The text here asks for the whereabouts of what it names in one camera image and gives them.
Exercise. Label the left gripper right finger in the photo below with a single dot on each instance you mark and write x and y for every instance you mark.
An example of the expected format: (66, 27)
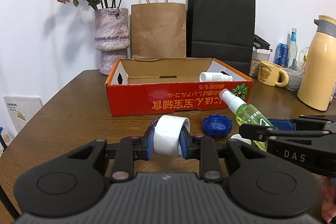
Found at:
(191, 145)

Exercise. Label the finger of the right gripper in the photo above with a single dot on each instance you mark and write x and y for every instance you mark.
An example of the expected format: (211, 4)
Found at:
(256, 132)
(306, 123)

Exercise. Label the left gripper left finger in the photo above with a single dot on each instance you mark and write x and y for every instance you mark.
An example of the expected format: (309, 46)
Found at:
(135, 148)

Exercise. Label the green spray bottle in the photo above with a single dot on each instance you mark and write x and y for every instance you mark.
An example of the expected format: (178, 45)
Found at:
(244, 112)

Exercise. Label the blue plastic jar lid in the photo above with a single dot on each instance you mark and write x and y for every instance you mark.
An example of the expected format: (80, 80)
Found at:
(217, 126)

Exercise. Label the white serrated cap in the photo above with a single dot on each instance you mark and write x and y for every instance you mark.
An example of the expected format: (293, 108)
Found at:
(240, 138)

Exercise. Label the yellow thermos jug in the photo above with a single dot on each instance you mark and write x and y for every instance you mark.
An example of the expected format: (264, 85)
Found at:
(318, 81)

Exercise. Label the grey ceramic bowl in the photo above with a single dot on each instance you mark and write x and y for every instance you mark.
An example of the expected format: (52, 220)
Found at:
(294, 79)

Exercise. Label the yellow bear mug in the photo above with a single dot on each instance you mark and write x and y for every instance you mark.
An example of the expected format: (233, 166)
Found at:
(272, 74)

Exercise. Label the red cardboard box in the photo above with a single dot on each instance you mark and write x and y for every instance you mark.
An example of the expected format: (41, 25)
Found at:
(164, 86)

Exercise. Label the white tube bottle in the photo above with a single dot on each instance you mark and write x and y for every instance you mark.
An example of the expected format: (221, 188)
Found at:
(205, 77)

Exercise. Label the clear blue-label bottle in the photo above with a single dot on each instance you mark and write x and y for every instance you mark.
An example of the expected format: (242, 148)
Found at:
(292, 48)

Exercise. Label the clear food container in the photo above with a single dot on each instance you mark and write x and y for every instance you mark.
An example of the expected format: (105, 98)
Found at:
(258, 55)

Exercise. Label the purple marbled vase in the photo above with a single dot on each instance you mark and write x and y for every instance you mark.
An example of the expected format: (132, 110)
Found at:
(112, 36)

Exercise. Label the black paper bag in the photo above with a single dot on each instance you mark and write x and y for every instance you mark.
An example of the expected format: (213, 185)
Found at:
(221, 29)

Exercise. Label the white booklet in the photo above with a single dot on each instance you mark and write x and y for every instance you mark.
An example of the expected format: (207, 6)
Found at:
(22, 109)

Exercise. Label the brown paper bag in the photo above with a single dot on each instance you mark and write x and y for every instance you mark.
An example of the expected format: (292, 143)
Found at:
(158, 30)

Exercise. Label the blue white package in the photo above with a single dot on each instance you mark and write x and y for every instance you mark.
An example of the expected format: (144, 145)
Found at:
(5, 138)

